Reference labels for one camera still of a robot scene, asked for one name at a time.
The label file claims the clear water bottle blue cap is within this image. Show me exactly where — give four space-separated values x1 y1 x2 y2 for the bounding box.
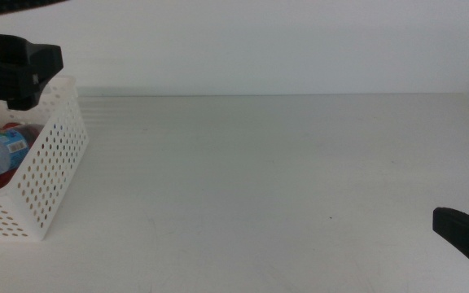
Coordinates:
0 124 45 178

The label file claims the white perforated plastic basket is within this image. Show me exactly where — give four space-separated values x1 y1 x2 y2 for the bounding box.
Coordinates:
0 74 90 243

